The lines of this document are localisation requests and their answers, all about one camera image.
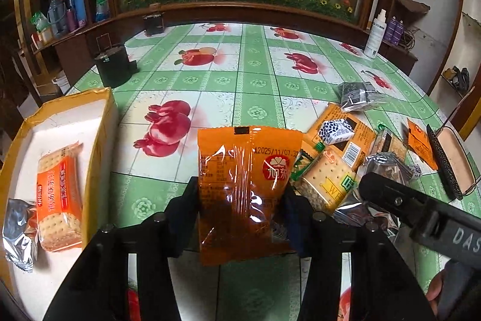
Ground dark wood ornament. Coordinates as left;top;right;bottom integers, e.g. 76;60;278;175
397;0;431;15

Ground brownish foil snack packet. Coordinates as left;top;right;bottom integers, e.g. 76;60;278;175
355;152;414;194

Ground dark shoes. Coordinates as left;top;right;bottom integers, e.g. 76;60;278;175
443;66;471;90

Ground green bag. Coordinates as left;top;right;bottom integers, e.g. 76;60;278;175
30;12;49;33

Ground orange black-striped snack packet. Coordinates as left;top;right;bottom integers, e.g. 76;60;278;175
304;103;378;173

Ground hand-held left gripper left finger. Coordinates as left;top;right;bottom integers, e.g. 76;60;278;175
43;176;201;321

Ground purple flask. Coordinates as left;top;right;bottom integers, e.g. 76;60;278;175
66;5;78;33

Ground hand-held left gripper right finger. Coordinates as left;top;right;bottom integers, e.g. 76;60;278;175
283;189;438;321

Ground dark clear snack packet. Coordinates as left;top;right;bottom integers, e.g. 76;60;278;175
332;81;388;112

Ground yellow cracker packet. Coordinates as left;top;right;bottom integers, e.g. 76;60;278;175
293;141;359;212

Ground orange clear snack packet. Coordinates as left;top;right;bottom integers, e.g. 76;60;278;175
197;125;303;266

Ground person's right hand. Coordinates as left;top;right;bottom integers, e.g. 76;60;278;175
426;273;446;316

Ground clear green-ended cracker packet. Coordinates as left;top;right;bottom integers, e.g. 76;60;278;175
374;125;408;162

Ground white spray bottle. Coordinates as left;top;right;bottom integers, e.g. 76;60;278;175
364;9;388;59

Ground white bucket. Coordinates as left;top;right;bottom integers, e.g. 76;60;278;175
52;74;71;95

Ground blue thermos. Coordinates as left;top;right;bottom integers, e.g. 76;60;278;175
72;0;88;29

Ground wooden side shelf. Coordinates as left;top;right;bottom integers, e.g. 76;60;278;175
15;0;113;96

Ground black cylindrical container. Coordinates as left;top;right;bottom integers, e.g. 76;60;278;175
143;12;166;37
93;43;139;88

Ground small orange snack packet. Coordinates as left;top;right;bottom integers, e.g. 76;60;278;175
407;118;440;171

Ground orange cracker packet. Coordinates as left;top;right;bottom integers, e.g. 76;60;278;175
36;141;84;253

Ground green snack packet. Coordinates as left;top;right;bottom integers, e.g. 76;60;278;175
292;150;320;182

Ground green blue bottle pack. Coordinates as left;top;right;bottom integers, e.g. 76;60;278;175
94;0;110;23

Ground yellow cardboard box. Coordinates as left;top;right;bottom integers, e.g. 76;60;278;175
0;88;121;314

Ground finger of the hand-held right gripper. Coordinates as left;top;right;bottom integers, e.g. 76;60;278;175
357;171;421;229

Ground cable bundle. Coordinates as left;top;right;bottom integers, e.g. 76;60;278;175
402;27;421;51

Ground small tan box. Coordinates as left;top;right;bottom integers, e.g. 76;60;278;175
38;27;56;45

